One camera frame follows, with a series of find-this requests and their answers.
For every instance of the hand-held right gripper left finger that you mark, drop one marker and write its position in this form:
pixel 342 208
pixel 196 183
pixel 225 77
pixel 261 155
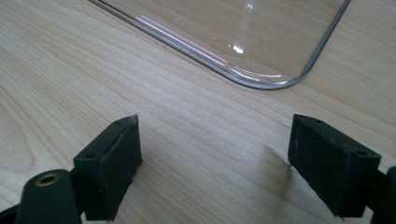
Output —
pixel 109 168

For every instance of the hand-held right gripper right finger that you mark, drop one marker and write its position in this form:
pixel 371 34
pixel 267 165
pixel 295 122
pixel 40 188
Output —
pixel 330 168

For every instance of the clear plastic tray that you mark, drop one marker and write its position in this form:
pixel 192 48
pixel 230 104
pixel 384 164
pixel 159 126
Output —
pixel 249 37

